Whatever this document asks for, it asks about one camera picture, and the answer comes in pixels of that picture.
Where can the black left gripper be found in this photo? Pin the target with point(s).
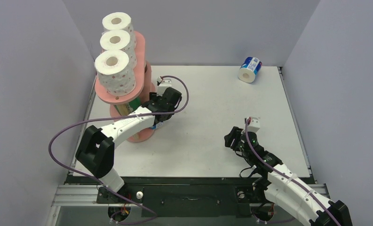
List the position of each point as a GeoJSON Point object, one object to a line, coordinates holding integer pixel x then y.
{"type": "Point", "coordinates": [154, 97]}

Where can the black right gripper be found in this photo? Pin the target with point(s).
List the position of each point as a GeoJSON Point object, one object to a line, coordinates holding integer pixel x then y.
{"type": "Point", "coordinates": [234, 139]}

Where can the green brown roll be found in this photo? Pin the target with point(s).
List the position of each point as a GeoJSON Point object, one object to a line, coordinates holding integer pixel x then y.
{"type": "Point", "coordinates": [126, 109]}

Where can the white dotted toilet roll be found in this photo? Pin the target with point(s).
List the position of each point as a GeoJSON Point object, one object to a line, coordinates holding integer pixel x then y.
{"type": "Point", "coordinates": [118, 21]}
{"type": "Point", "coordinates": [118, 40]}
{"type": "Point", "coordinates": [115, 72]}

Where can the blue Tempo packaged roll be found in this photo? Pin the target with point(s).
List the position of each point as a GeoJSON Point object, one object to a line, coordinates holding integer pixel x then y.
{"type": "Point", "coordinates": [156, 126]}

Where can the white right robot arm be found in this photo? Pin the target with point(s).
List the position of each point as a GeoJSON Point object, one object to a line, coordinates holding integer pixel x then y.
{"type": "Point", "coordinates": [279, 185]}

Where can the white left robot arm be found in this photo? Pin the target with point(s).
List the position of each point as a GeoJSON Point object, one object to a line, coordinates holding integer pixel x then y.
{"type": "Point", "coordinates": [97, 146]}

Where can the pink three-tier wooden shelf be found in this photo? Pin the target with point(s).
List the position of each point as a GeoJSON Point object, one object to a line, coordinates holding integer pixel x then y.
{"type": "Point", "coordinates": [143, 82]}

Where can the blue white packaged roll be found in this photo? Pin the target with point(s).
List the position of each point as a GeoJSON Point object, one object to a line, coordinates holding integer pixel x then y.
{"type": "Point", "coordinates": [249, 69]}

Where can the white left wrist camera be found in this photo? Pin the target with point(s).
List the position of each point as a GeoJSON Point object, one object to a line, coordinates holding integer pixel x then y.
{"type": "Point", "coordinates": [162, 85]}

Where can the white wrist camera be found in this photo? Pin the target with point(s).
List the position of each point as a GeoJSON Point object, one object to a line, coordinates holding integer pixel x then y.
{"type": "Point", "coordinates": [162, 85]}
{"type": "Point", "coordinates": [252, 124]}

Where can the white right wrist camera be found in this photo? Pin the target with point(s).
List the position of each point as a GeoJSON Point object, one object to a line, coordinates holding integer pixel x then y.
{"type": "Point", "coordinates": [252, 124]}

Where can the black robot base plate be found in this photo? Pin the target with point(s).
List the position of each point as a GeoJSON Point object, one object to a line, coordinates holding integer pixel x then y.
{"type": "Point", "coordinates": [192, 197]}

